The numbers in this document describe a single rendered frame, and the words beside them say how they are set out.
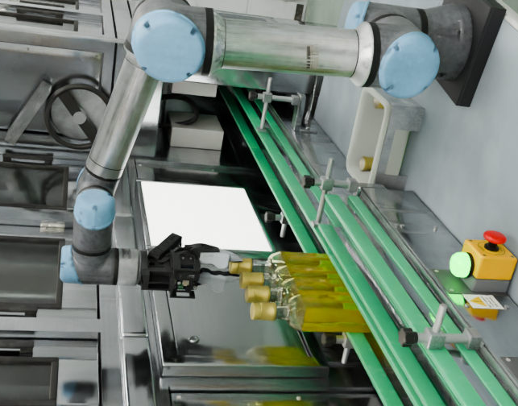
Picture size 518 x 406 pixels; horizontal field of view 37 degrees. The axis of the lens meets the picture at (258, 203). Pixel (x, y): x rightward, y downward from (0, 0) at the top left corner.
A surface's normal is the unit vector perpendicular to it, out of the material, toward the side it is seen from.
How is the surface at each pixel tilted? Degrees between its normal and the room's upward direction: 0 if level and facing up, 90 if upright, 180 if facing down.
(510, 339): 90
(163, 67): 81
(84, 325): 90
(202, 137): 90
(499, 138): 0
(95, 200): 90
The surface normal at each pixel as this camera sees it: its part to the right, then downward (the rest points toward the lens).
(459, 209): -0.97, -0.07
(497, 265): 0.20, 0.42
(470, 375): 0.16, -0.90
